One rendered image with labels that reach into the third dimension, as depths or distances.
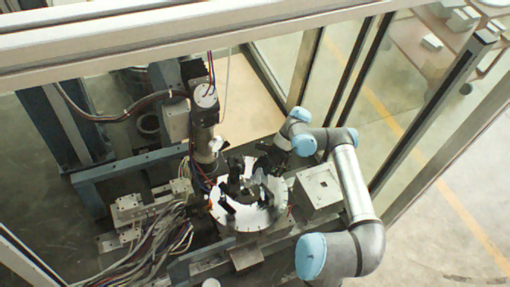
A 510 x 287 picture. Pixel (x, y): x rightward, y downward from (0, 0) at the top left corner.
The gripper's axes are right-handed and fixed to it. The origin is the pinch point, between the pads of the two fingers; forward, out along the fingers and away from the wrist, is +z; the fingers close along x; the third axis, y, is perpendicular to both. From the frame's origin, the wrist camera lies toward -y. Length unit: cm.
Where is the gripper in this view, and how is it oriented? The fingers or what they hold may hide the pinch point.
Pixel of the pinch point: (253, 180)
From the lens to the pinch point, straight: 147.6
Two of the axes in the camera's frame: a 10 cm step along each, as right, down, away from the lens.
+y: 4.1, 6.3, -6.6
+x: 7.8, 1.2, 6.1
